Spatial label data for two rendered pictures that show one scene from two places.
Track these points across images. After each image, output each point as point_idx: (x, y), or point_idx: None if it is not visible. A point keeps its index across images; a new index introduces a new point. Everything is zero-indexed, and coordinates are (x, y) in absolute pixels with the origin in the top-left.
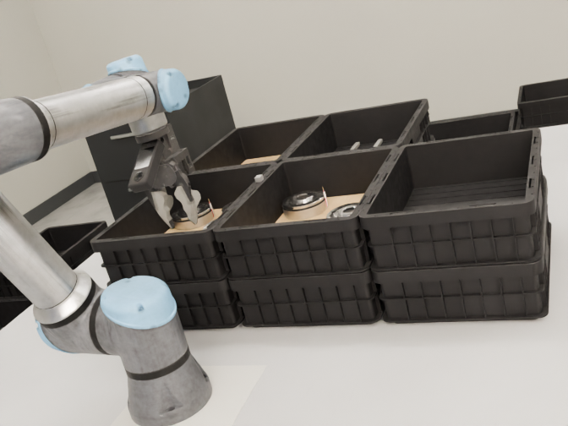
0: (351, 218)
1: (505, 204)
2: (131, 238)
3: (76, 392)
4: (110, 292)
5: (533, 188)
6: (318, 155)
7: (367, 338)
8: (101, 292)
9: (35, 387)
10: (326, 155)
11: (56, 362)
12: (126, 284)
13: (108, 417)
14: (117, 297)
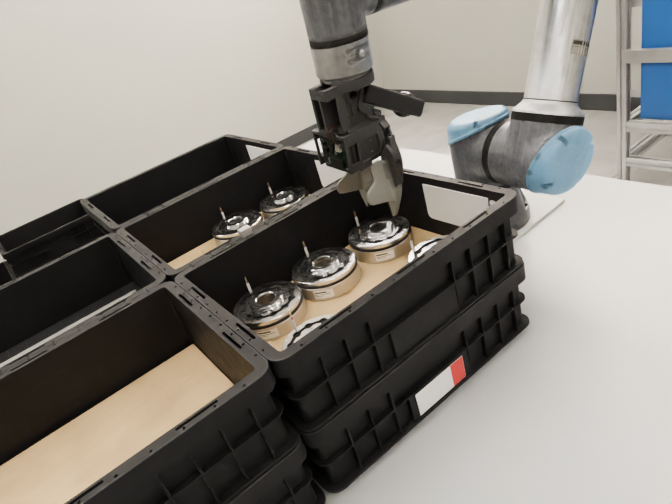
0: (287, 146)
1: (233, 135)
2: (455, 178)
3: (594, 256)
4: (496, 109)
5: (207, 142)
6: (143, 261)
7: None
8: (507, 122)
9: (661, 280)
10: (144, 254)
11: (642, 315)
12: (480, 116)
13: (553, 222)
14: (491, 108)
